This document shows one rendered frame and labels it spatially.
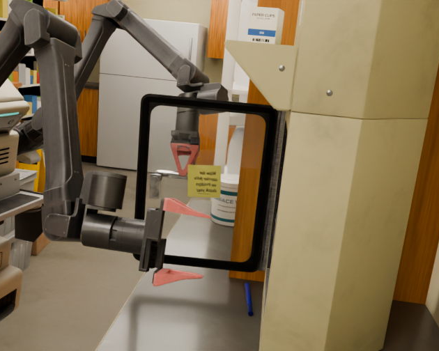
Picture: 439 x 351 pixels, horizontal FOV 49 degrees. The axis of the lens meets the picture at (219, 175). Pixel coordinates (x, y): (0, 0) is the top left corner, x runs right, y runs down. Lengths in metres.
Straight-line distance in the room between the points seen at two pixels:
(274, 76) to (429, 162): 0.55
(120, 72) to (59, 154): 5.07
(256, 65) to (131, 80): 5.16
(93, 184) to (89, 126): 5.46
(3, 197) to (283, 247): 0.90
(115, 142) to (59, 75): 5.12
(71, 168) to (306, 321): 0.49
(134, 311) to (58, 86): 0.49
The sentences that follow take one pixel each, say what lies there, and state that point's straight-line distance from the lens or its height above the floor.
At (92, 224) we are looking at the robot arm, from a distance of 0.82.
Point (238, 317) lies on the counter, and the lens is 1.10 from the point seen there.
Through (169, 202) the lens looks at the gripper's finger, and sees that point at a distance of 0.78.
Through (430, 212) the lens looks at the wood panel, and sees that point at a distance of 1.25.
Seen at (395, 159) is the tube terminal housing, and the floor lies 1.34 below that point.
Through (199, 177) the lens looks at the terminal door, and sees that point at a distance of 1.11.
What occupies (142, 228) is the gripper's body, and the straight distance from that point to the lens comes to 0.80.
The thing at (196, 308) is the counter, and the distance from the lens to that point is 1.11.
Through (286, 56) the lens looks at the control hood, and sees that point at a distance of 0.77.
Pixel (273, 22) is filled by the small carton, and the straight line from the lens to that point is 0.86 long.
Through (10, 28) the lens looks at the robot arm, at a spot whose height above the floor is 1.50.
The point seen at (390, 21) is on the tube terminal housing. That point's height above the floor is 1.56.
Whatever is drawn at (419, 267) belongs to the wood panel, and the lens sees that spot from 1.29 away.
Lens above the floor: 1.49
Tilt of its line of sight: 14 degrees down
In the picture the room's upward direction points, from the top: 5 degrees clockwise
